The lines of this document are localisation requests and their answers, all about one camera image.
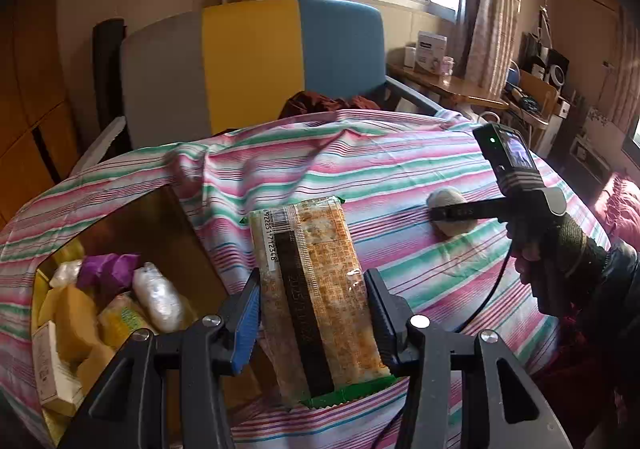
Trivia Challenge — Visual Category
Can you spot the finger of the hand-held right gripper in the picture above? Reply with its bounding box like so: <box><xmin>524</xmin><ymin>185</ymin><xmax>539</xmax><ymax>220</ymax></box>
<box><xmin>430</xmin><ymin>199</ymin><xmax>511</xmax><ymax>222</ymax></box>

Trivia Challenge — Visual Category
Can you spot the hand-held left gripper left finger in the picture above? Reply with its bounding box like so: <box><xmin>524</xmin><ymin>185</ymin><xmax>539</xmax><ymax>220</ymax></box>
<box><xmin>57</xmin><ymin>269</ymin><xmax>262</xmax><ymax>449</ymax></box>

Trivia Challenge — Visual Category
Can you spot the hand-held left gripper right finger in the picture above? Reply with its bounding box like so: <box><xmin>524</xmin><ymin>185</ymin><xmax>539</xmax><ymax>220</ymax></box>
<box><xmin>364</xmin><ymin>269</ymin><xmax>573</xmax><ymax>449</ymax></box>

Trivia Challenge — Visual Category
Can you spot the orange snack packet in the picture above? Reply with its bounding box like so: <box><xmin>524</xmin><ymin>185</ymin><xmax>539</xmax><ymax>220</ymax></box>
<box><xmin>248</xmin><ymin>196</ymin><xmax>396</xmax><ymax>411</ymax></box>

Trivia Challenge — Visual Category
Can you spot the gold tin box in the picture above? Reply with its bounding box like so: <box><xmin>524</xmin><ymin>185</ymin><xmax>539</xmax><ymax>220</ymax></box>
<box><xmin>30</xmin><ymin>185</ymin><xmax>281</xmax><ymax>447</ymax></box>

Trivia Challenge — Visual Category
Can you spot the green white small box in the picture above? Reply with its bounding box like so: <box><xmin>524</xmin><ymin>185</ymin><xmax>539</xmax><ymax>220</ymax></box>
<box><xmin>97</xmin><ymin>293</ymin><xmax>151</xmax><ymax>350</ymax></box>

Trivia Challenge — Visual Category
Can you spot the purple plastic bag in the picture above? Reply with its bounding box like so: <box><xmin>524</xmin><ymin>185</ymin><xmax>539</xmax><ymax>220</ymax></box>
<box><xmin>80</xmin><ymin>253</ymin><xmax>143</xmax><ymax>295</ymax></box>

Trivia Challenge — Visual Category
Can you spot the white cardboard box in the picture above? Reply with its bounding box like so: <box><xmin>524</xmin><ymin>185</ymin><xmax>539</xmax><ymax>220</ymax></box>
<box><xmin>32</xmin><ymin>320</ymin><xmax>85</xmax><ymax>405</ymax></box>

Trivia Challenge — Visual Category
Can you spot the person's right forearm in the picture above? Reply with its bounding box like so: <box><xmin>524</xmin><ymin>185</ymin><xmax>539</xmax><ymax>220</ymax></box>
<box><xmin>565</xmin><ymin>239</ymin><xmax>640</xmax><ymax>390</ymax></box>

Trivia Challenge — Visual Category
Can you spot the person's right hand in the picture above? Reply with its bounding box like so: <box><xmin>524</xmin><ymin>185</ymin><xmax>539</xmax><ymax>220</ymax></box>
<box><xmin>505</xmin><ymin>211</ymin><xmax>608</xmax><ymax>287</ymax></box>

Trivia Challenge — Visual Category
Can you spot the cluttered shelf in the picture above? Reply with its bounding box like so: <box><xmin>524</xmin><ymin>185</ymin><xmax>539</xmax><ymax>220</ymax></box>
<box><xmin>505</xmin><ymin>19</ymin><xmax>626</xmax><ymax>184</ymax></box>

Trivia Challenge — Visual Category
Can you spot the wooden desk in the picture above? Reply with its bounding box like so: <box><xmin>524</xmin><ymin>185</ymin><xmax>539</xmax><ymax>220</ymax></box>
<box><xmin>387</xmin><ymin>61</ymin><xmax>510</xmax><ymax>112</ymax></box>

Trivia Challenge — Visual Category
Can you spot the striped bedsheet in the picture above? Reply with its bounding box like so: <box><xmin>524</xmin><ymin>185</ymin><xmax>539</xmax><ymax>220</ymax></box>
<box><xmin>0</xmin><ymin>109</ymin><xmax>613</xmax><ymax>449</ymax></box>

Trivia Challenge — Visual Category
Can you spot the pink quilt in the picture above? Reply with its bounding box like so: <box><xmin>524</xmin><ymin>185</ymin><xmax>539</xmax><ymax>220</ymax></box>
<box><xmin>592</xmin><ymin>174</ymin><xmax>640</xmax><ymax>242</ymax></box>

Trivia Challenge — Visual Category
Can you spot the white printed box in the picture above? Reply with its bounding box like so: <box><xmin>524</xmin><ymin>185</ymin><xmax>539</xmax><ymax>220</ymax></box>
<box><xmin>415</xmin><ymin>31</ymin><xmax>448</xmax><ymax>74</ymax></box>

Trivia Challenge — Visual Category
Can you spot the striped brown curtain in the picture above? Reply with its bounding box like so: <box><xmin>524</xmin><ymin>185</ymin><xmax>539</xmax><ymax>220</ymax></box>
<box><xmin>465</xmin><ymin>0</ymin><xmax>523</xmax><ymax>97</ymax></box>

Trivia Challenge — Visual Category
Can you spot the dark red cloth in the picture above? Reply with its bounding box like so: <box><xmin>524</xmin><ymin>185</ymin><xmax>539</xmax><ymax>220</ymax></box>
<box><xmin>277</xmin><ymin>90</ymin><xmax>381</xmax><ymax>120</ymax></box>

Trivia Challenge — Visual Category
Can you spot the red garment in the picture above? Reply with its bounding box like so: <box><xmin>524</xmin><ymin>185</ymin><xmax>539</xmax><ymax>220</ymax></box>
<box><xmin>530</xmin><ymin>319</ymin><xmax>621</xmax><ymax>449</ymax></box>

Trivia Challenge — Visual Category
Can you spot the grey yellow blue headboard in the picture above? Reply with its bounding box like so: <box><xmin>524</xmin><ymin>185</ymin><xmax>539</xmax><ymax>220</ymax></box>
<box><xmin>119</xmin><ymin>0</ymin><xmax>388</xmax><ymax>150</ymax></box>

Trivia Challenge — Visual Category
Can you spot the black rolled mat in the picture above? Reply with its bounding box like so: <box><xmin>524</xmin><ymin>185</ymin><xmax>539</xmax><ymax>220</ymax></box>
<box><xmin>92</xmin><ymin>19</ymin><xmax>126</xmax><ymax>150</ymax></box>

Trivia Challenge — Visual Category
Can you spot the wooden wardrobe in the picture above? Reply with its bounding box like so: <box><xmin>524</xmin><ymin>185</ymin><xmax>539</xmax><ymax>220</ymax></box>
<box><xmin>0</xmin><ymin>0</ymin><xmax>81</xmax><ymax>225</ymax></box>

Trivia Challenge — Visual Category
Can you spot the black cable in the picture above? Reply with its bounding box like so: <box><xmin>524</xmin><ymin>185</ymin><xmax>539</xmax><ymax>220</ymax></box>
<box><xmin>372</xmin><ymin>239</ymin><xmax>516</xmax><ymax>449</ymax></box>

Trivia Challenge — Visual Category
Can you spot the grey bed rail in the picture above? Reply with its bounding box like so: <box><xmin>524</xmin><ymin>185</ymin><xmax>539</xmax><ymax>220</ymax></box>
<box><xmin>385</xmin><ymin>76</ymin><xmax>446</xmax><ymax>114</ymax></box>

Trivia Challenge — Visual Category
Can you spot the white bed rail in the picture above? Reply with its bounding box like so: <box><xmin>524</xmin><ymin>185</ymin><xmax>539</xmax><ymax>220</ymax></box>
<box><xmin>67</xmin><ymin>116</ymin><xmax>126</xmax><ymax>177</ymax></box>

